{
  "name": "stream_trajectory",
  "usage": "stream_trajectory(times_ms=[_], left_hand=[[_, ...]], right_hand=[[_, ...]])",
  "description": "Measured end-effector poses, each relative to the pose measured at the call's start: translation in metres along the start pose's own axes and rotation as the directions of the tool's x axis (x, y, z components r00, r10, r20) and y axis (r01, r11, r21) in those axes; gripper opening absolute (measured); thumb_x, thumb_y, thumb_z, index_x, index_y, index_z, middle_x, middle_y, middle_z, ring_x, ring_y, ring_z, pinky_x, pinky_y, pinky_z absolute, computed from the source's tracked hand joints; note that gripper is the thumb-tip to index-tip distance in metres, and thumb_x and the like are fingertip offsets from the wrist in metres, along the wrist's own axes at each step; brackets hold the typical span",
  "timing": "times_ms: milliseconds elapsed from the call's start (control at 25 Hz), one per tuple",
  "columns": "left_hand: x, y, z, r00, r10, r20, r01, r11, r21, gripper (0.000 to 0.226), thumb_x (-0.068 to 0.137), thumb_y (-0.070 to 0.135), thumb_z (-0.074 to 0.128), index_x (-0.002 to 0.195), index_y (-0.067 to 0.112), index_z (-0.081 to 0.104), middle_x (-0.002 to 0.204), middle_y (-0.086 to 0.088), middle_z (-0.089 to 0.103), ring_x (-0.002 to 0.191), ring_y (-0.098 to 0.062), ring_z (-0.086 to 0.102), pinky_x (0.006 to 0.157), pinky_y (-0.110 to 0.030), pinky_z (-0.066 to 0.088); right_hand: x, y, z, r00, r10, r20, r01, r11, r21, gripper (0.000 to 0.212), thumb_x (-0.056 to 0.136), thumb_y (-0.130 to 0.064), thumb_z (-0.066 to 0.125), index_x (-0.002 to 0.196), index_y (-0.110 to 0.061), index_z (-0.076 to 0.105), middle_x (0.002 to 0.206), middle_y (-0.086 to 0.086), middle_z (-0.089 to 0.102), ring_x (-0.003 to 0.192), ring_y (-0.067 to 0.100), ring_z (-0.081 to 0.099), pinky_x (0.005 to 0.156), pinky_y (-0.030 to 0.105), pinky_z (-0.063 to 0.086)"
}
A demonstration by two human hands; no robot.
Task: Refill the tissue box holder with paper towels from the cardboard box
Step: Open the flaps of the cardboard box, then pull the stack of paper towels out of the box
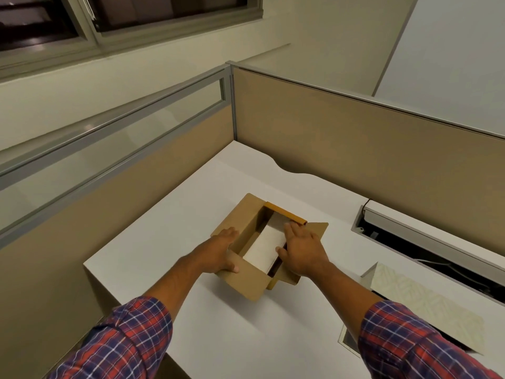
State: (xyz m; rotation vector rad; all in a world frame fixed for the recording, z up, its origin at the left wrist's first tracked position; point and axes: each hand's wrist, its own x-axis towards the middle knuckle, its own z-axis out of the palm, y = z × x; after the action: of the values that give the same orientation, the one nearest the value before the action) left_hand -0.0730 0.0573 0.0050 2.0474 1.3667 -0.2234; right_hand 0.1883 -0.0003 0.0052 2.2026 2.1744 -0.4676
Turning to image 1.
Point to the person's left hand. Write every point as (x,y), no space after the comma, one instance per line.
(217,253)

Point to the person's right thumb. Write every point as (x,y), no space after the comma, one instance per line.
(281,251)

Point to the person's right hand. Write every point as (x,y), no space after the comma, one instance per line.
(303,250)

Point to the brown cardboard box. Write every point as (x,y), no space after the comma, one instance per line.
(246,280)

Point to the pale leaf-patterned box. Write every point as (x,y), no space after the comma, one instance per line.
(426,307)

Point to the person's left forearm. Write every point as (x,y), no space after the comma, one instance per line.
(157,307)

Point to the person's left thumb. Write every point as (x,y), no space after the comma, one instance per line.
(232,268)

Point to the beige desk partition panel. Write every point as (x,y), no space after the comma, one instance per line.
(355,145)

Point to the grey-framed window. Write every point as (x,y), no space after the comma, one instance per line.
(98,23)

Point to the person's right forearm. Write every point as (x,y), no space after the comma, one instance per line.
(378,323)

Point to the beige partition with glass strip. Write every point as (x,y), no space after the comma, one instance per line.
(98,185)

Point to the white inner box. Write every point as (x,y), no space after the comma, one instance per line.
(263,246)

